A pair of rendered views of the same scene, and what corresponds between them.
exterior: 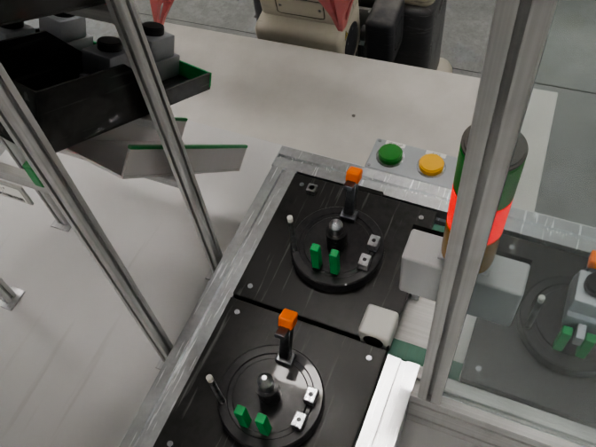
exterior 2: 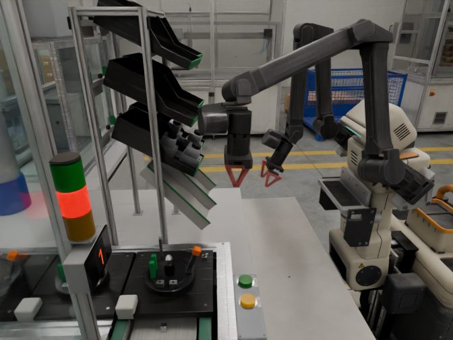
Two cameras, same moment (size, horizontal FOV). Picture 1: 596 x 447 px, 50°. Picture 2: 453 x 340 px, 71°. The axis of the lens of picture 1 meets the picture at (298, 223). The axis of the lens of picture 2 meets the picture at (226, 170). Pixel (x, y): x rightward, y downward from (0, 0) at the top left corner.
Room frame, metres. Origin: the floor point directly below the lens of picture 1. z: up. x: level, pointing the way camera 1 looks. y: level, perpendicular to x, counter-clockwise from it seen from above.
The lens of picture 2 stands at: (0.27, -0.72, 1.62)
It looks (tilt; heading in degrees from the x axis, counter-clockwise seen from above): 24 degrees down; 58
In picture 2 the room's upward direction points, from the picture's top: straight up
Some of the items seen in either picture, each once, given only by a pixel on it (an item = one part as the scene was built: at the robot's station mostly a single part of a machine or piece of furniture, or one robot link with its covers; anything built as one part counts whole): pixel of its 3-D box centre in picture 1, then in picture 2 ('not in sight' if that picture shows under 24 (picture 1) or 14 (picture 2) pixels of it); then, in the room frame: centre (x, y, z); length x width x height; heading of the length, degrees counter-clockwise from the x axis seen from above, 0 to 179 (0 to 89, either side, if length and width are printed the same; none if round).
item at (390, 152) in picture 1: (390, 155); (245, 282); (0.68, -0.17, 0.96); 0.04 x 0.04 x 0.02
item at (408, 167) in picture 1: (429, 177); (247, 310); (0.65, -0.23, 0.93); 0.21 x 0.07 x 0.06; 60
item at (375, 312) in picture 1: (336, 236); (169, 266); (0.51, -0.05, 1.01); 0.24 x 0.24 x 0.13; 60
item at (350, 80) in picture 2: not in sight; (348, 102); (4.68, 2.59, 0.49); 1.26 x 0.87 x 0.98; 155
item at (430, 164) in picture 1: (431, 166); (247, 301); (0.65, -0.23, 0.96); 0.04 x 0.04 x 0.02
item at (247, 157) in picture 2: not in sight; (238, 144); (0.70, -0.10, 1.35); 0.10 x 0.07 x 0.07; 60
